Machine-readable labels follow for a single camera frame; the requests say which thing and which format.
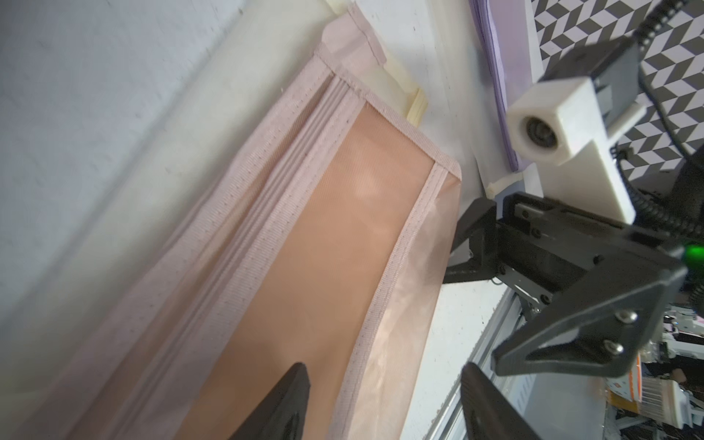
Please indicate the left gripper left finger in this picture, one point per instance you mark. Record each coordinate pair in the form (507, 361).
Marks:
(281, 414)

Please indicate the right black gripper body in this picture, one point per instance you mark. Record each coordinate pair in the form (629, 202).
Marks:
(584, 265)

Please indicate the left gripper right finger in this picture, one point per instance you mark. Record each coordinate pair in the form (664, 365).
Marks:
(488, 415)

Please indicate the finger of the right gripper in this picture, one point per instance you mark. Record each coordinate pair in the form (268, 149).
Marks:
(599, 325)
(477, 226)

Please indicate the pink trim mesh pouch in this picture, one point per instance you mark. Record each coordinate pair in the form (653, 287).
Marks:
(320, 251)

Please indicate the purple mesh pouch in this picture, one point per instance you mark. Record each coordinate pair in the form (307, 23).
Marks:
(509, 40)

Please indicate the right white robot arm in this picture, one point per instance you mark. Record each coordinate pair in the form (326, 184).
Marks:
(678, 213)

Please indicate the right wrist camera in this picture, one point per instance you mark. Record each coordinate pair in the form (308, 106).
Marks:
(568, 122)

